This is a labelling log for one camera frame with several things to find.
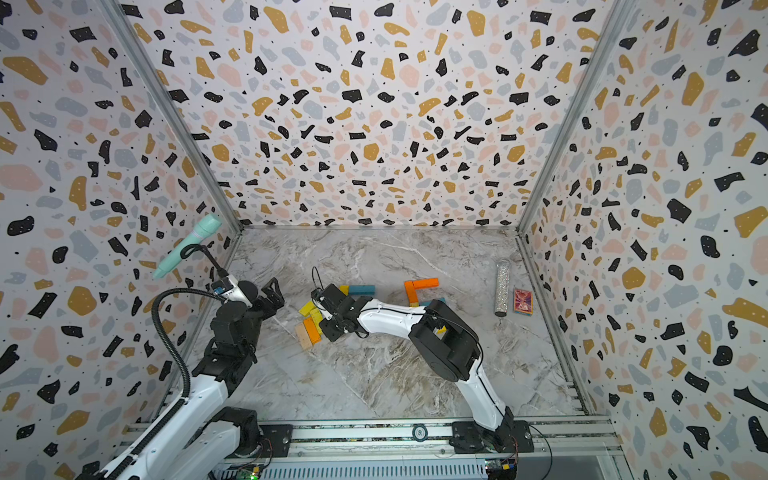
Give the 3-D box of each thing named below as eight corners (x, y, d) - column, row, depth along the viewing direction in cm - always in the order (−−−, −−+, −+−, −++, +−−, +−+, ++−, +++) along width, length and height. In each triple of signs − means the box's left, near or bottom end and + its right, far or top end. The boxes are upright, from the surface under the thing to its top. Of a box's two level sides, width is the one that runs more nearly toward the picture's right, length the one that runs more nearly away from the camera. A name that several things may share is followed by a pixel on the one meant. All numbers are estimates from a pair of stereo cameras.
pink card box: (514, 313, 101) (516, 310, 99) (514, 292, 106) (516, 288, 105) (532, 317, 100) (534, 314, 98) (531, 295, 106) (533, 291, 104)
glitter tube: (492, 314, 99) (495, 309, 97) (496, 265, 113) (499, 259, 110) (505, 317, 99) (508, 312, 96) (507, 267, 112) (510, 261, 110)
